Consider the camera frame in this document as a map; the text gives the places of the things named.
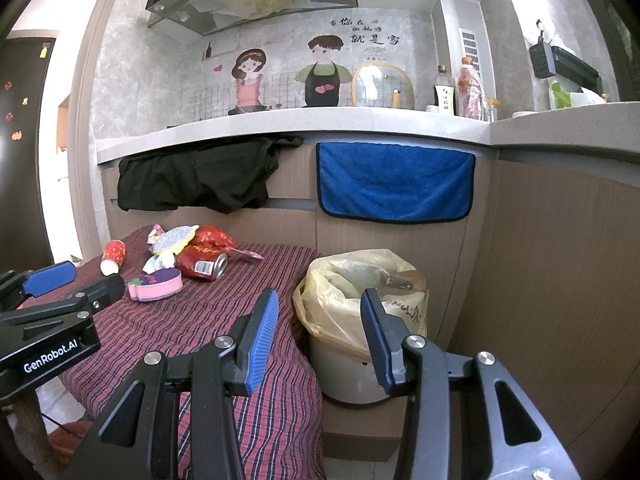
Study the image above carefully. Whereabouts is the red herbal tea can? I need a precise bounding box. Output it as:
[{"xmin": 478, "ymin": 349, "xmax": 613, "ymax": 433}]
[{"xmin": 176, "ymin": 245, "xmax": 228, "ymax": 282}]

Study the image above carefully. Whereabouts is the white blue wrapper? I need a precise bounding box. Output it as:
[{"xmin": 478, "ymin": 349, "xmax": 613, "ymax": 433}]
[{"xmin": 142, "ymin": 250, "xmax": 176, "ymax": 274}]

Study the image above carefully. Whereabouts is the red plastic bag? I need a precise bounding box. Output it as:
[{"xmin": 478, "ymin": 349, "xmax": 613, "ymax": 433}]
[{"xmin": 190, "ymin": 224, "xmax": 236, "ymax": 252}]

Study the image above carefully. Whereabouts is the colourful snack wrapper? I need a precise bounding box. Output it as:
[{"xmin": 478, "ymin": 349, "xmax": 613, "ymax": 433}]
[{"xmin": 148, "ymin": 224, "xmax": 200, "ymax": 256}]

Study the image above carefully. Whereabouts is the pink plastic spoon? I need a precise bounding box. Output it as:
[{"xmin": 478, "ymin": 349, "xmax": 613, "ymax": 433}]
[{"xmin": 221, "ymin": 246, "xmax": 264, "ymax": 261}]

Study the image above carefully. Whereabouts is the white trash bin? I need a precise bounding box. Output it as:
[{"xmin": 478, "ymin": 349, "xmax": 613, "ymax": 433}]
[{"xmin": 309, "ymin": 337, "xmax": 388, "ymax": 405}]

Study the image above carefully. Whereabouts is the yellowish plastic bin liner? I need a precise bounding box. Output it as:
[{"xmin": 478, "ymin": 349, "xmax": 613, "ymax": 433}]
[{"xmin": 293, "ymin": 249, "xmax": 430, "ymax": 362}]

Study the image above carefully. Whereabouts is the red plaid tablecloth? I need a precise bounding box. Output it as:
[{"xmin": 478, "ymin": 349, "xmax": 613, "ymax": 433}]
[{"xmin": 18, "ymin": 224, "xmax": 329, "ymax": 480}]

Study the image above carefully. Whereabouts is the black hanging cloth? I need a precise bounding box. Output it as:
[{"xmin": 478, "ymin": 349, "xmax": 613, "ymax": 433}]
[{"xmin": 117, "ymin": 133, "xmax": 303, "ymax": 214}]

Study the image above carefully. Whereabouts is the blue microfiber towel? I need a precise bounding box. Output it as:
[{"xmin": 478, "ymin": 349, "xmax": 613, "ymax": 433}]
[{"xmin": 316, "ymin": 142, "xmax": 476, "ymax": 224}]

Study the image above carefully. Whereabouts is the dark fridge door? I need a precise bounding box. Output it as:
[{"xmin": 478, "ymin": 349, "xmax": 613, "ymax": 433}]
[{"xmin": 0, "ymin": 37, "xmax": 55, "ymax": 272}]

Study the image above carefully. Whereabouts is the glass pot lid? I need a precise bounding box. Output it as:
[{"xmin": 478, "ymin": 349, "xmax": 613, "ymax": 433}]
[{"xmin": 350, "ymin": 61, "xmax": 416, "ymax": 110}]

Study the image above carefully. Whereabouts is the clear sauce bottle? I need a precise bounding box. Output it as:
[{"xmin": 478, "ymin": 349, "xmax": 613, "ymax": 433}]
[{"xmin": 434, "ymin": 64, "xmax": 456, "ymax": 115}]

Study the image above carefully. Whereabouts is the red patterned bottle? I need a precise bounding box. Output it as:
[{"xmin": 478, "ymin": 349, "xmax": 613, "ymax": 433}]
[{"xmin": 457, "ymin": 56, "xmax": 485, "ymax": 120}]

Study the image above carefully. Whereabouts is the white stone countertop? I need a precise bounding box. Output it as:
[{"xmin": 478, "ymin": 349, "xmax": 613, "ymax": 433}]
[{"xmin": 96, "ymin": 102, "xmax": 639, "ymax": 164}]

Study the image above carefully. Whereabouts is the cartoon couple wall sticker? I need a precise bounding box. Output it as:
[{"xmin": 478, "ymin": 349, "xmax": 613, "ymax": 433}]
[{"xmin": 199, "ymin": 16, "xmax": 404, "ymax": 116}]

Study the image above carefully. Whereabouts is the black wall rack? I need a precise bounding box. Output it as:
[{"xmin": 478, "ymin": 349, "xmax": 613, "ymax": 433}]
[{"xmin": 528, "ymin": 20, "xmax": 602, "ymax": 94}]

